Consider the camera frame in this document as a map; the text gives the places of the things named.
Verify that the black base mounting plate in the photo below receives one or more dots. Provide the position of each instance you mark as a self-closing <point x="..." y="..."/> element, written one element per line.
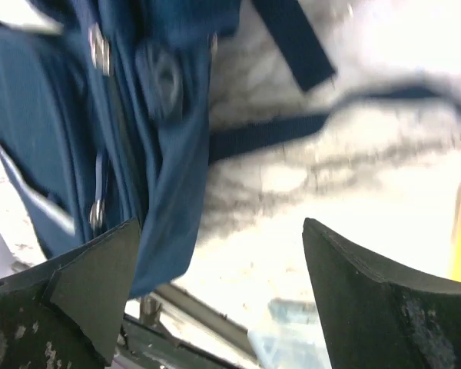
<point x="144" y="347"/>

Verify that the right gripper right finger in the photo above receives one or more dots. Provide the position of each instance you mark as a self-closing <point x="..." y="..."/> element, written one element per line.
<point x="376" y="312"/>

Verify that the clear plastic pencil case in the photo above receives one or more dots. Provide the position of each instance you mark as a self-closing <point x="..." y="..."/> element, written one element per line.
<point x="289" y="335"/>

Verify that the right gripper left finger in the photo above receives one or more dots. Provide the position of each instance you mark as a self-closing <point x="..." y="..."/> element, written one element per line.
<point x="67" y="311"/>

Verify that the navy blue student backpack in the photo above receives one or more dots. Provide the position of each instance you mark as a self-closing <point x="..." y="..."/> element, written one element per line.
<point x="108" y="120"/>

